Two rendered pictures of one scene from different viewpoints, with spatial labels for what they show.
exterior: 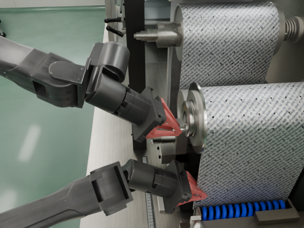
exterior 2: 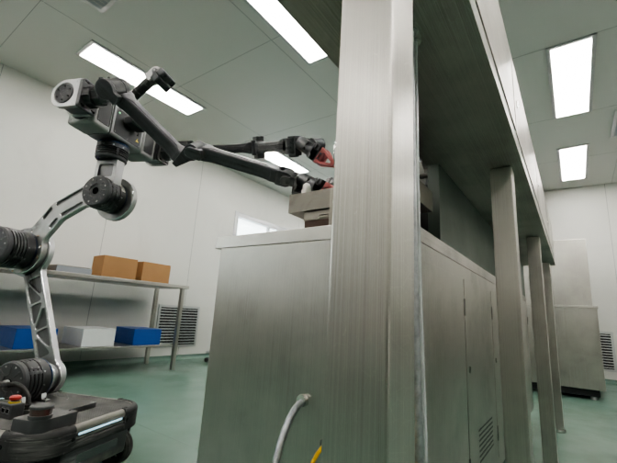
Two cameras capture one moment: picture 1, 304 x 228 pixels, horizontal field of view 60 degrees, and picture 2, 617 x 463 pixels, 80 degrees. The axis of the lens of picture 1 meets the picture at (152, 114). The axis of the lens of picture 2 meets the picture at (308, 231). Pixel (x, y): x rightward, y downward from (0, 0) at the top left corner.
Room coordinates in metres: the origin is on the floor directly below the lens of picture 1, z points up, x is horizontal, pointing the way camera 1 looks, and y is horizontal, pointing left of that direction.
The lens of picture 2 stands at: (-0.61, -0.87, 0.67)
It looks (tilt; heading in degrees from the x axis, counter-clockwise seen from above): 13 degrees up; 42
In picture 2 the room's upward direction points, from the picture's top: 3 degrees clockwise
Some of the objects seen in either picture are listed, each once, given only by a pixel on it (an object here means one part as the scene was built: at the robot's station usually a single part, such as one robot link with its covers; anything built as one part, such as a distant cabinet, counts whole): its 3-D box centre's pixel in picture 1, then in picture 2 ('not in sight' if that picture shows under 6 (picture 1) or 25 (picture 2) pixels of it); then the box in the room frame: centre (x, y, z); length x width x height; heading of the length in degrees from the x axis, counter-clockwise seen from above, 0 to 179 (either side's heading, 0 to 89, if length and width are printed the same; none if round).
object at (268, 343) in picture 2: not in sight; (436, 368); (1.37, -0.05, 0.43); 2.52 x 0.64 x 0.86; 6
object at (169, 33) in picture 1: (168, 34); not in sight; (0.68, -0.04, 1.33); 0.06 x 0.06 x 0.06; 6
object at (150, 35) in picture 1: (145, 35); not in sight; (0.67, 0.02, 1.33); 0.06 x 0.03 x 0.03; 96
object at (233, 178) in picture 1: (248, 180); not in sight; (0.38, -0.22, 1.11); 0.23 x 0.01 x 0.18; 96
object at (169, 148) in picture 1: (169, 170); not in sight; (0.46, -0.05, 1.05); 0.06 x 0.05 x 0.31; 96
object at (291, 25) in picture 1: (282, 30); not in sight; (0.71, -0.36, 1.33); 0.07 x 0.07 x 0.07; 6
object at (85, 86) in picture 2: not in sight; (95, 96); (-0.22, 0.65, 1.45); 0.09 x 0.08 x 0.12; 28
